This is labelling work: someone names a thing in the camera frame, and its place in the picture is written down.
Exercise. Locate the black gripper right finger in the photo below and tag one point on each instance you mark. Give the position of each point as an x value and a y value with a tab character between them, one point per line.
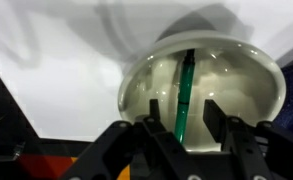
242	143

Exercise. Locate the cream ceramic bowl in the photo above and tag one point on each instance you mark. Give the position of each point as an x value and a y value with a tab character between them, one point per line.
226	76

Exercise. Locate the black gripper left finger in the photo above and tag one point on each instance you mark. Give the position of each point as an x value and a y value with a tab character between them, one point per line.
152	146

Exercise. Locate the green pen black cap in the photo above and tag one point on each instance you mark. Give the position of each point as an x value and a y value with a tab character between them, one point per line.
185	93

